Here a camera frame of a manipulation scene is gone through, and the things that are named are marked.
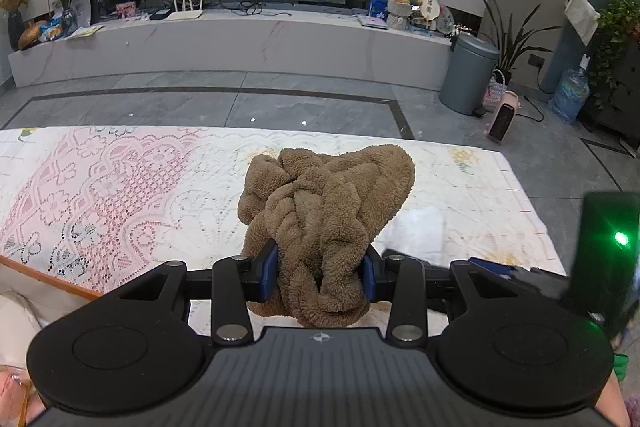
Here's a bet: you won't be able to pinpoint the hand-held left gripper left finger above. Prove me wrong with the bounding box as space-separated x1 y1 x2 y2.
117 241 280 347

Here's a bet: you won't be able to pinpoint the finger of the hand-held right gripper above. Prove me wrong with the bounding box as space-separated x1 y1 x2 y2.
380 248 573 295

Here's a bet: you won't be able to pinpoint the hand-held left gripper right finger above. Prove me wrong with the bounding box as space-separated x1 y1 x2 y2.
362 249 521 348

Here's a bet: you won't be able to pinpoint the brown fleece towel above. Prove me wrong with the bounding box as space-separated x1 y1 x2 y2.
237 144 417 329

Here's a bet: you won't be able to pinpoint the pale pink soft item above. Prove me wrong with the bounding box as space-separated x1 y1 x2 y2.
595 379 632 427

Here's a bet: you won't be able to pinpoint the lace patterned tablecloth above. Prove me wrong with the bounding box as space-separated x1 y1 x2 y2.
0 124 568 308

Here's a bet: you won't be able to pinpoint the pink space heater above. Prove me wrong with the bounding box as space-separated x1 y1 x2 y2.
486 90 522 142

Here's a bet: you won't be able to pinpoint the black cabinet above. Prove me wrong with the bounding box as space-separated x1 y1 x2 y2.
580 52 640 148

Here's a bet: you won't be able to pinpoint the blue water bottle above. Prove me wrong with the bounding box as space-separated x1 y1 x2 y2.
548 68 590 124

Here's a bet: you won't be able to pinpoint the pink woven bag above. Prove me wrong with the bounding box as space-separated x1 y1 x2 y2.
482 69 508 110

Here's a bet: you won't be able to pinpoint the pink lace cloth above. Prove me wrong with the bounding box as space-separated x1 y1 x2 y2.
0 127 301 295

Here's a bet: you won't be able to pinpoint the grey trash bin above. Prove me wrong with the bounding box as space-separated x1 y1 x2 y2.
439 34 501 115

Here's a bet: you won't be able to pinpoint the long leaf potted plant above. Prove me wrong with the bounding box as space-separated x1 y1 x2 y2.
477 0 563 80

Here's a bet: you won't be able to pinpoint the white marble television console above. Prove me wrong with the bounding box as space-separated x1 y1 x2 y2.
7 9 453 90

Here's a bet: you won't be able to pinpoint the bushy green potted plant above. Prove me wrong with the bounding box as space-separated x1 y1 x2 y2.
582 0 640 108

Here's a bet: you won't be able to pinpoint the white hanging cloth bag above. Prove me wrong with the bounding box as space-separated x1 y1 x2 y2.
565 0 601 46

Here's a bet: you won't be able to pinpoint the grey basket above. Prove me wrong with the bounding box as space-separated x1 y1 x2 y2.
387 1 413 30

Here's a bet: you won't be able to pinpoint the white router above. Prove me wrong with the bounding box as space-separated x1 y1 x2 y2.
165 0 206 22

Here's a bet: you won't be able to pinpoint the yellowish papers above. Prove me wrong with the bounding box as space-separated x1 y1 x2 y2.
65 24 106 40

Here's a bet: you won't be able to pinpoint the blue white snack bag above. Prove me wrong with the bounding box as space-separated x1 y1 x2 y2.
40 19 66 42

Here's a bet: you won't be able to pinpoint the brown round item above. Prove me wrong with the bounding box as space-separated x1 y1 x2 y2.
19 21 49 51

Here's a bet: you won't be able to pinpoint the dark vase with yellow flowers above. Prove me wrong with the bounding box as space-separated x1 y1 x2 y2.
0 0 31 52

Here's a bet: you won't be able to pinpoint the black heater cable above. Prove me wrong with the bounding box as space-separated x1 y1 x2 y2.
520 94 546 122

